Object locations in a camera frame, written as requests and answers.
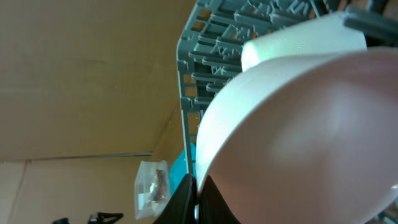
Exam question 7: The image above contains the white saucer bowl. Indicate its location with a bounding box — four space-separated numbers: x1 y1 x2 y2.
241 12 368 72

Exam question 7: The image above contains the teal plastic tray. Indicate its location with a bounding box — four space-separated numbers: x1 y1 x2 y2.
169 142 197 195

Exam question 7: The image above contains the grey dishwasher rack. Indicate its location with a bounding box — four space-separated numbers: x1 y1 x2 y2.
177 0 397 174

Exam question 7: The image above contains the clear plastic bin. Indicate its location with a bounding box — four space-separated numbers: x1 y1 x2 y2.
134 160 171 220

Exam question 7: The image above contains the small white plate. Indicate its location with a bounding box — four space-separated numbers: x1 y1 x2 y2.
197 47 397 223

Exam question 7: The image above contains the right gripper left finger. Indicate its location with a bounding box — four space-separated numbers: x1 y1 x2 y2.
153 174 197 224

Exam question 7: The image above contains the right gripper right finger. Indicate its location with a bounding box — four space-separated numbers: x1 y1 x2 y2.
198 175 240 224

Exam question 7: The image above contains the red snack wrapper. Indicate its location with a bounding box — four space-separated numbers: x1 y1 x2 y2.
154 169 165 201

